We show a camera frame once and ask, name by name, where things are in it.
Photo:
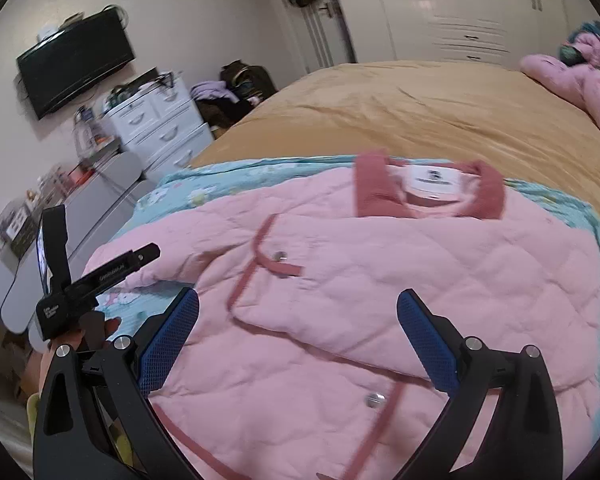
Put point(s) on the light blue cartoon printed blanket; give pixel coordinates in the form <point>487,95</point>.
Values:
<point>180,190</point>

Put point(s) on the purple clothes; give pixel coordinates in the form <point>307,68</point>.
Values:
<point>212,91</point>

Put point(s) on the clutter of small desk items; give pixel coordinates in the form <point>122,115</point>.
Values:
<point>55,180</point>

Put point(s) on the pink duvet with floral lining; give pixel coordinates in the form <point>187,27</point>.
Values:
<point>570,80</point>

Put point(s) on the black wall television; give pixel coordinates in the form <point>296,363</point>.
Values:
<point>75,65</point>

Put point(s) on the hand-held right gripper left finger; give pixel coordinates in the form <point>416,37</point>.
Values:
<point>172,335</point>

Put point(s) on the tan bedspread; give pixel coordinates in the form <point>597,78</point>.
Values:
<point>405,110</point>

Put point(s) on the pink quilted jacket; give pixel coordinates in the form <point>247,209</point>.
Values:
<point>330,285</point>

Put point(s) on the dark backpack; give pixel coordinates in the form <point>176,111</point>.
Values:
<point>245,80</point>

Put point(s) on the dark clothes pile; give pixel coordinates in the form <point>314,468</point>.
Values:
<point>225,112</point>

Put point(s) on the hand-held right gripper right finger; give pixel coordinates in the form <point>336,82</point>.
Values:
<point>425,340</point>

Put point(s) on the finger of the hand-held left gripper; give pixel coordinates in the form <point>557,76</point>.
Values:
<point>115,270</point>

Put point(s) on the grey desk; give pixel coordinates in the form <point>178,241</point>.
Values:
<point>105,180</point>

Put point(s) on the person's left hand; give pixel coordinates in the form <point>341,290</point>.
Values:
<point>111,326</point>

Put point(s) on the white door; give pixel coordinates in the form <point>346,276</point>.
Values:
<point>320,40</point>

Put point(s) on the white drawer chest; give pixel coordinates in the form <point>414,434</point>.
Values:
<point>160,125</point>

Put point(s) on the white wardrobe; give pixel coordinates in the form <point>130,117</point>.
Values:
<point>430,0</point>

